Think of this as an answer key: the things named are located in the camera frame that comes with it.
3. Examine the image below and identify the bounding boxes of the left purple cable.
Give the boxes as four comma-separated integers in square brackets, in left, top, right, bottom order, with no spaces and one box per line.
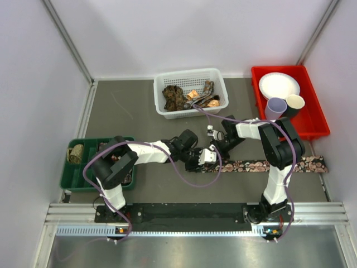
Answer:
[83,141,223,244]

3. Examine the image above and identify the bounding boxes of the lilac paper cup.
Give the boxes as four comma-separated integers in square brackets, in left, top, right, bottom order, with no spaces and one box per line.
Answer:
[264,97,287,120]

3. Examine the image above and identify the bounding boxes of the red plastic bin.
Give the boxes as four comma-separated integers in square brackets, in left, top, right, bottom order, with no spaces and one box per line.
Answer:
[251,65,330,141]

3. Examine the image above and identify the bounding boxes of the purple cable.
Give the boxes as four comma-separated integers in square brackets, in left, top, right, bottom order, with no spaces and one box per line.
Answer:
[194,104,296,242]
[83,141,223,244]

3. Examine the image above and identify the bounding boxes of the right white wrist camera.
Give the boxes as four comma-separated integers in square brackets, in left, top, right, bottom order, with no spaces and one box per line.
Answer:
[206,125,224,141]

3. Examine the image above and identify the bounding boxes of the pink floral dark tie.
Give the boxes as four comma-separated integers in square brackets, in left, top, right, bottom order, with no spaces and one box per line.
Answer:
[200,156,329,174]

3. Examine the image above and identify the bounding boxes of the green divided organizer tray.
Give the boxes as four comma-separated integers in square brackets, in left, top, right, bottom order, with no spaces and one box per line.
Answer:
[60,137,137,193]

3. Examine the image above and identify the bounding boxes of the white slotted cable duct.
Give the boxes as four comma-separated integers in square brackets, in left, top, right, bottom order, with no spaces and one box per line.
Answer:
[56,226,278,237]

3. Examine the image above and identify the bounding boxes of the rolled purple floral tie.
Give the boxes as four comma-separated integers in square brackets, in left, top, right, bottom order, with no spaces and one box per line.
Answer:
[98,142,108,152]

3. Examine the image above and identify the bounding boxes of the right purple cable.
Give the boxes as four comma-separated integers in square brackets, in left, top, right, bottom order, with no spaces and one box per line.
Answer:
[194,104,296,242]

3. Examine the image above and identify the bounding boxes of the white paper plates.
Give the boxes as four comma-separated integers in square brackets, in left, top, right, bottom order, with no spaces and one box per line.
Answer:
[258,72,300,100]

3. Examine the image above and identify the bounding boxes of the brown leaf pattern tie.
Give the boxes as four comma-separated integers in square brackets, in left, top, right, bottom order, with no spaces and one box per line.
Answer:
[162,85,187,112]

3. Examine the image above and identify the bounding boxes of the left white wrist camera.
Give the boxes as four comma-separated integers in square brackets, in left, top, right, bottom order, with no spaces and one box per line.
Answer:
[198,149,217,165]

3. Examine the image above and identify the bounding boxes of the aluminium frame rail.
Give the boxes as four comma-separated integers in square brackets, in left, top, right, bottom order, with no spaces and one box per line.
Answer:
[45,202,349,225]

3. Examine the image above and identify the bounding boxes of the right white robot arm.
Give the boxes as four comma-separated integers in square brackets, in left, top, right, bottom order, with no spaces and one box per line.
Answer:
[207,116,305,223]

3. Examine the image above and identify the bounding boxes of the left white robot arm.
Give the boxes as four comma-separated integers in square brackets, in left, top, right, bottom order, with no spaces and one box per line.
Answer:
[89,130,208,222]

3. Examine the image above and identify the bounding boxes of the grey orange pattern tie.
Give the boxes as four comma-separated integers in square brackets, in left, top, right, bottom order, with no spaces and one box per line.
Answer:
[184,80,220,109]

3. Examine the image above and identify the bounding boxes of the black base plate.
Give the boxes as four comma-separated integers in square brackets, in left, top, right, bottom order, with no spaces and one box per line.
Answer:
[94,202,295,232]

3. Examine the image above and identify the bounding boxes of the rolled pink floral tie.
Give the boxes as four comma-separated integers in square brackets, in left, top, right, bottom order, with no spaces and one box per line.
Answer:
[122,174,132,185]

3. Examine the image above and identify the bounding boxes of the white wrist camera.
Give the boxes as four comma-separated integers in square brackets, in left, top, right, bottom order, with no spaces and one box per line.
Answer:
[206,125,224,141]
[198,149,217,165]

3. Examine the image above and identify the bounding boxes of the white plastic basket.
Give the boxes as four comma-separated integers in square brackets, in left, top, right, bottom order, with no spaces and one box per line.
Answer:
[153,68,229,119]

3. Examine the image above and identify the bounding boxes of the rolled olive green tie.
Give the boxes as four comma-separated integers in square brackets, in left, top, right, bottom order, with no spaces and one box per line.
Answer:
[66,144,84,164]

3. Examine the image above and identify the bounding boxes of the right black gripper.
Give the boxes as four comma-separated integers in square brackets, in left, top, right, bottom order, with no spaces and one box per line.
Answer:
[208,136,246,169]

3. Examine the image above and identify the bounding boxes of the black paper cup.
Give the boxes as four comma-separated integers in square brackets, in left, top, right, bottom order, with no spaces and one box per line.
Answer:
[283,94,305,119]

